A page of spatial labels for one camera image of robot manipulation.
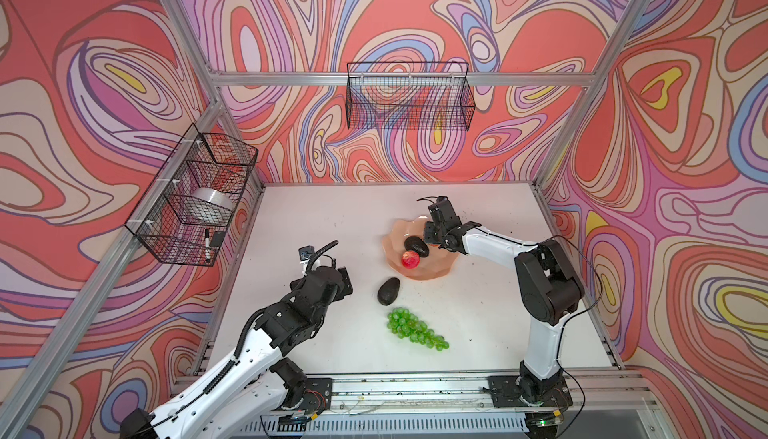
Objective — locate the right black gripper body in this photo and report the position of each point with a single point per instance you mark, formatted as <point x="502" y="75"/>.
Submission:
<point x="434" y="233"/>

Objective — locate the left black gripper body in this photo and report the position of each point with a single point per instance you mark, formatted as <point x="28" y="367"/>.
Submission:
<point x="340" y="292"/>

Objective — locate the dark avocado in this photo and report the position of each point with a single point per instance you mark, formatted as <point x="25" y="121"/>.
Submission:
<point x="417" y="244"/>
<point x="388" y="292"/>

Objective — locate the red apple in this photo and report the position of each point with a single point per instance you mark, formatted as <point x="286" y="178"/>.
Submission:
<point x="410" y="259"/>

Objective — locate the green grape bunch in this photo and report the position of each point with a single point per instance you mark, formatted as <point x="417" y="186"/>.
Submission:
<point x="405" y="324"/>

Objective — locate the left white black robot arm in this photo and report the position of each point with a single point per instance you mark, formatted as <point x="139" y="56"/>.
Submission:
<point x="256" y="376"/>

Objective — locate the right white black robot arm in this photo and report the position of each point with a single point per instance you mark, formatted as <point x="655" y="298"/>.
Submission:
<point x="549" y="287"/>

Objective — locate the pink scalloped fruit bowl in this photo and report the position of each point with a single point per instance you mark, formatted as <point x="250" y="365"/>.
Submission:
<point x="438" y="264"/>

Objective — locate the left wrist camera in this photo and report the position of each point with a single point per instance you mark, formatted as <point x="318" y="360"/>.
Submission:
<point x="305" y="253"/>

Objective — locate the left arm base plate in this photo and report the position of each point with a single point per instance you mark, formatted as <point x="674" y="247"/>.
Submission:
<point x="311" y="397"/>

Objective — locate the black wire basket back wall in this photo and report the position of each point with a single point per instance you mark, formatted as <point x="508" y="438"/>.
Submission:
<point x="409" y="95"/>

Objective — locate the black wire basket wall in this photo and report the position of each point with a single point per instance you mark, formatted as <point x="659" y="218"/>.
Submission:
<point x="409" y="95"/>
<point x="201" y="185"/>

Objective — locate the black wire basket left wall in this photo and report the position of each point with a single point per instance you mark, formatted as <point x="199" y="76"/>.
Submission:
<point x="201" y="185"/>

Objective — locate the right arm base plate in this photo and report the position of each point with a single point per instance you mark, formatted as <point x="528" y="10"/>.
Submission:
<point x="512" y="391"/>

